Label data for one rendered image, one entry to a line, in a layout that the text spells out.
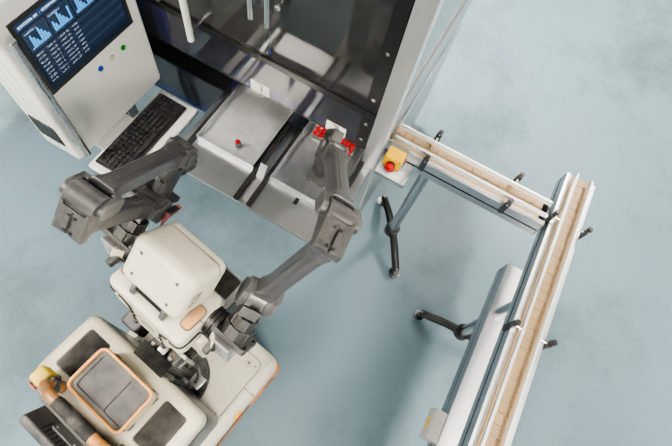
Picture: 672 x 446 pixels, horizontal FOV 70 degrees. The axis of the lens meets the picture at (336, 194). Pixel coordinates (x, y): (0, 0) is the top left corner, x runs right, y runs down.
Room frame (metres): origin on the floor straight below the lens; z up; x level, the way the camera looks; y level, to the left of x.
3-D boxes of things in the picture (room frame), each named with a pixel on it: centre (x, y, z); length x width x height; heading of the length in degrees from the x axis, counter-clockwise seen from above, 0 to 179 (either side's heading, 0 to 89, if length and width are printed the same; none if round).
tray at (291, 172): (0.95, 0.09, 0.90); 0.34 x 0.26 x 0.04; 165
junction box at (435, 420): (0.15, -0.62, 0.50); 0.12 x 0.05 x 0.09; 165
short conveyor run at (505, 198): (1.06, -0.50, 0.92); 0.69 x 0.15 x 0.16; 75
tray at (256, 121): (1.04, 0.42, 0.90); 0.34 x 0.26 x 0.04; 165
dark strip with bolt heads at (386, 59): (1.01, -0.04, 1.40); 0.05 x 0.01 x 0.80; 75
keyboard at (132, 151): (0.90, 0.83, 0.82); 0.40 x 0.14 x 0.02; 164
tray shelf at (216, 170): (0.92, 0.27, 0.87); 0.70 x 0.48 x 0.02; 75
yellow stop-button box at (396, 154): (1.00, -0.18, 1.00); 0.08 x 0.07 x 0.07; 165
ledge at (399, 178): (1.03, -0.21, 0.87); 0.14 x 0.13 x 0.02; 165
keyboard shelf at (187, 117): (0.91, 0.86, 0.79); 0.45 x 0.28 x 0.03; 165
